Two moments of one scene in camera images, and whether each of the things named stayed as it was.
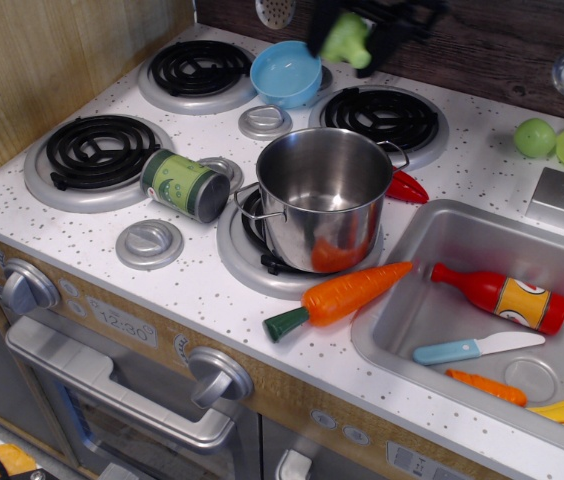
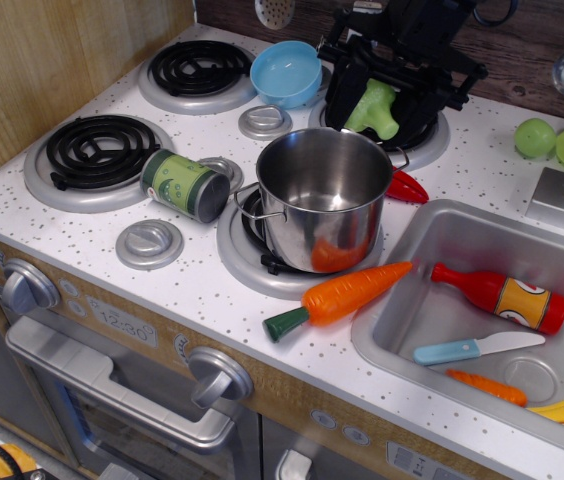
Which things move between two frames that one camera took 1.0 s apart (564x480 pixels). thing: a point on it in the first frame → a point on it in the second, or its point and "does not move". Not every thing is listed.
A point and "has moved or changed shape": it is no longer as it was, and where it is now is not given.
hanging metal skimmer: (275, 14) does not move
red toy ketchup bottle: (516, 300) does not move
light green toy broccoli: (348, 40) has moved or changed shape
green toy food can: (187, 187) does not move
